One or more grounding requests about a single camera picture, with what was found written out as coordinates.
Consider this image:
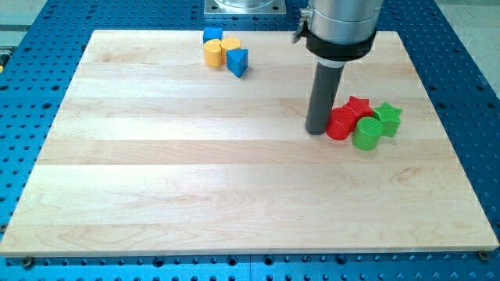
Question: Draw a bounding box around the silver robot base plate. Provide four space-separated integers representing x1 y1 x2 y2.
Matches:
204 0 287 16

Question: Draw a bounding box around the blue cube block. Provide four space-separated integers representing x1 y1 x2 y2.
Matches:
202 27 223 43

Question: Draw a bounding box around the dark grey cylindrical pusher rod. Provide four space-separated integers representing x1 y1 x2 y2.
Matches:
305 62 345 135

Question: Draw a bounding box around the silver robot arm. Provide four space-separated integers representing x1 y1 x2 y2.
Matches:
291 0 384 68

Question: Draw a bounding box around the red cylinder block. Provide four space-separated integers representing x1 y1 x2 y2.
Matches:
326 107 356 140

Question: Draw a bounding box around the yellow rounded block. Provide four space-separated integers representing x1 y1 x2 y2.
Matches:
203 39 222 68

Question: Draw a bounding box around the yellow hexagon block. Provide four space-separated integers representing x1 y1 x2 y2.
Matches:
220 37 241 63

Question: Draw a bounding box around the green cylinder block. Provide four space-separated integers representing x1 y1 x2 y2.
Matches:
352 117 384 151

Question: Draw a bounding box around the green star block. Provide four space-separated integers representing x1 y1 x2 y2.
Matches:
373 102 402 138

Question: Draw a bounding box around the red star block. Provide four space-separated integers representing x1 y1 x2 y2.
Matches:
343 96 374 120

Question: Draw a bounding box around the black clamp ring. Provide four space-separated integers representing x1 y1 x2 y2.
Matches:
304 30 377 62

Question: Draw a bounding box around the blue triangle block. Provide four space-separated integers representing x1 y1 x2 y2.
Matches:
226 49 249 78

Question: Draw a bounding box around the light wooden board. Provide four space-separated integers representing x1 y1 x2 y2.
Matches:
1 30 498 257

